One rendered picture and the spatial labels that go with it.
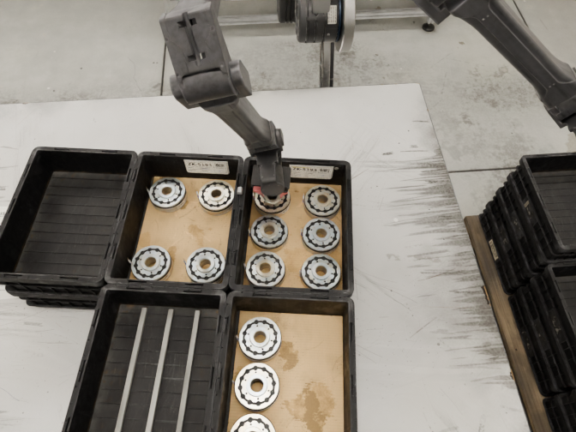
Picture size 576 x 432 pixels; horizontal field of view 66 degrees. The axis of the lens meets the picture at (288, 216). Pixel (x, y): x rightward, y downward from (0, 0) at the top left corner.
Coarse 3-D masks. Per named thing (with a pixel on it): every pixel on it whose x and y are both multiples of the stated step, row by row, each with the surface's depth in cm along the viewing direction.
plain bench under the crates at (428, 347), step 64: (0, 128) 160; (64, 128) 160; (128, 128) 160; (192, 128) 161; (320, 128) 161; (384, 128) 162; (0, 192) 146; (384, 192) 148; (448, 192) 148; (384, 256) 136; (448, 256) 136; (0, 320) 125; (64, 320) 125; (384, 320) 126; (448, 320) 126; (0, 384) 116; (64, 384) 117; (384, 384) 117; (448, 384) 117; (512, 384) 118
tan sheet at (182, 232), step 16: (192, 192) 131; (192, 208) 129; (144, 224) 126; (160, 224) 126; (176, 224) 126; (192, 224) 126; (208, 224) 126; (224, 224) 126; (144, 240) 123; (160, 240) 123; (176, 240) 123; (192, 240) 123; (208, 240) 124; (224, 240) 124; (176, 256) 121; (224, 256) 121; (176, 272) 119
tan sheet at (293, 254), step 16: (304, 192) 132; (288, 224) 126; (304, 224) 126; (336, 224) 126; (288, 240) 124; (288, 256) 121; (304, 256) 121; (336, 256) 121; (288, 272) 119; (320, 272) 119; (336, 288) 117
